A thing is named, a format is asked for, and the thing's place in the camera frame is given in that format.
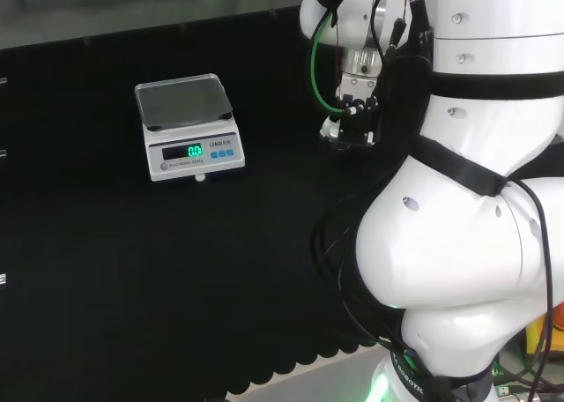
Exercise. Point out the yellow stop button box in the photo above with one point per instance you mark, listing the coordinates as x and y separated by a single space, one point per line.
534 331

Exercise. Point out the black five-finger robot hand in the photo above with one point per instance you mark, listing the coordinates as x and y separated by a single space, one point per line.
359 120

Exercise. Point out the white electronic balance steel pan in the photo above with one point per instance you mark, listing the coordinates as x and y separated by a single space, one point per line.
194 155

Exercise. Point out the black bench cloth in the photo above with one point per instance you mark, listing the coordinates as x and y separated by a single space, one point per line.
132 265

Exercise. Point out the pale base board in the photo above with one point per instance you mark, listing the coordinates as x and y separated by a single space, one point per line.
308 384

